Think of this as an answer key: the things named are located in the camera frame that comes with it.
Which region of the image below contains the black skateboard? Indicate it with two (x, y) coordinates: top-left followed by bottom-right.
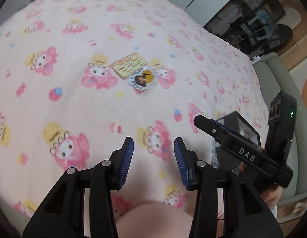
(252, 24), (293, 53)

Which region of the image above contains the pink cartoon bed blanket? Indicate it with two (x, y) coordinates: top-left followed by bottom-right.
(0, 0), (268, 218)

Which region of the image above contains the yellow printed card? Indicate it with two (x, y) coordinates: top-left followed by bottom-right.
(110, 52), (147, 79)

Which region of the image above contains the black cardboard shoe box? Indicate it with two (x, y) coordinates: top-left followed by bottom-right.
(211, 111), (261, 171)

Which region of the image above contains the person right hand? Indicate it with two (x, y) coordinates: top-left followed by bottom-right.
(237, 163), (283, 206)

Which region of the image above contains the cartoon character sticker pack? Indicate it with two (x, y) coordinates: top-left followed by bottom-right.
(128, 67), (156, 92)

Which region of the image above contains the grey padded headboard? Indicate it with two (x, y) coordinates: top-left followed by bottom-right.
(253, 53), (307, 206)

